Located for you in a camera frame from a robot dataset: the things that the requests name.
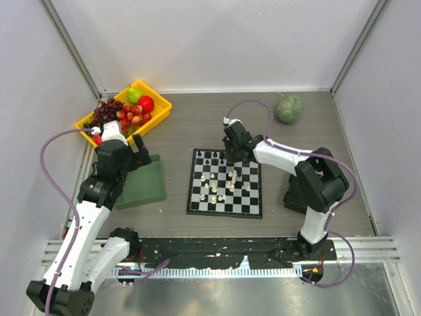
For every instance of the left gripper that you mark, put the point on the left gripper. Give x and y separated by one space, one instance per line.
139 158

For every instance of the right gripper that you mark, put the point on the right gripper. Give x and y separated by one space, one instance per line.
229 157

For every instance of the black white chessboard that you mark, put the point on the black white chessboard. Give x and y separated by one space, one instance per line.
214 160

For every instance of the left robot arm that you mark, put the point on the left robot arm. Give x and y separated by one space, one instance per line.
69 285

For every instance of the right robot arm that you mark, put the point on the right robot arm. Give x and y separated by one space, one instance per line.
318 178

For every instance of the white chess piece cluster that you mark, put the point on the white chess piece cluster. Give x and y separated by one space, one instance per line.
219 185

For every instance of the green plastic tray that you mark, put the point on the green plastic tray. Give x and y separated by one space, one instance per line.
144 186

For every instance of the red mango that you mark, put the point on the red mango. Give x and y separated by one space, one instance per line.
97 139

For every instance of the yellow plastic tray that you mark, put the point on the yellow plastic tray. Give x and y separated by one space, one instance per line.
161 111

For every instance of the red apple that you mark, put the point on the red apple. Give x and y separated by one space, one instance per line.
147 104

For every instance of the purple grape bunch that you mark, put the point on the purple grape bunch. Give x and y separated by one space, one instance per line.
106 112

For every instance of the green melon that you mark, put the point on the green melon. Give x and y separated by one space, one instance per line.
289 109

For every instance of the green pear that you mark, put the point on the green pear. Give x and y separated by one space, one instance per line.
134 94

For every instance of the black grape bunch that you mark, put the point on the black grape bunch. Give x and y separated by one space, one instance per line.
88 126

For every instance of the black plastic box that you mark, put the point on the black plastic box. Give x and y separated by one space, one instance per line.
293 199

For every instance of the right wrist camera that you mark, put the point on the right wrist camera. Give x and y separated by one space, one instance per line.
227 121

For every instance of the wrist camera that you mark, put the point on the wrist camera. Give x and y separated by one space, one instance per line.
227 121
112 131

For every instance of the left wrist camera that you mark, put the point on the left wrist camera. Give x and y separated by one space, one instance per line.
112 131

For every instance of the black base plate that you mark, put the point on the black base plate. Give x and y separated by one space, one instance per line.
225 253

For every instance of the white cable duct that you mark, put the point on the white cable duct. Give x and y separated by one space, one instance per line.
242 272

